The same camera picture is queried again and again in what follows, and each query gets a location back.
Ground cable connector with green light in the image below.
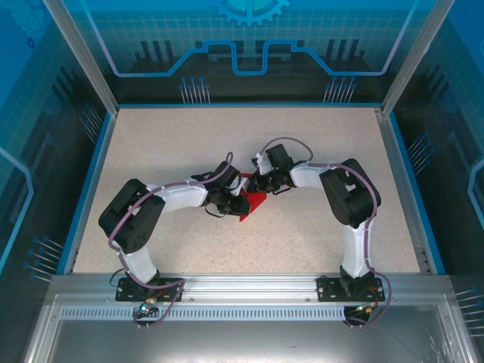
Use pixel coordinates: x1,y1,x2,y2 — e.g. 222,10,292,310
136,297,158,317

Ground slotted grey cable duct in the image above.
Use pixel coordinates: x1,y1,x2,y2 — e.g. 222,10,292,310
60,306,381,322

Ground red paper sheet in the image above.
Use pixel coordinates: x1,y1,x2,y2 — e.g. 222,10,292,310
237,172,268,222

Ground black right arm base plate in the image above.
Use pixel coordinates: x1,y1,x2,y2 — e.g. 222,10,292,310
316,275,387,303

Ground grey sheet metal shelf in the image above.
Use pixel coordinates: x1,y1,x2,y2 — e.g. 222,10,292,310
22,294,473,363

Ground cable connector with orange wires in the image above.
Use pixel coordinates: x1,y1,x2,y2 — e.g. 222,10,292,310
353,301,380,315

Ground aluminium frame post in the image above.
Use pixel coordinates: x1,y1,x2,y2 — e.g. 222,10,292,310
40,0,121,116
380,0,458,116

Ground aluminium mounting rail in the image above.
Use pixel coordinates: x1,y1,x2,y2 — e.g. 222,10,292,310
48,272,455,303

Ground aluminium side rail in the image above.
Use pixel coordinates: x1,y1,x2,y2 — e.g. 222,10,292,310
374,107,435,275

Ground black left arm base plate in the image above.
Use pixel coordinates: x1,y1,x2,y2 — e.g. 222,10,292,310
115,278,185,303

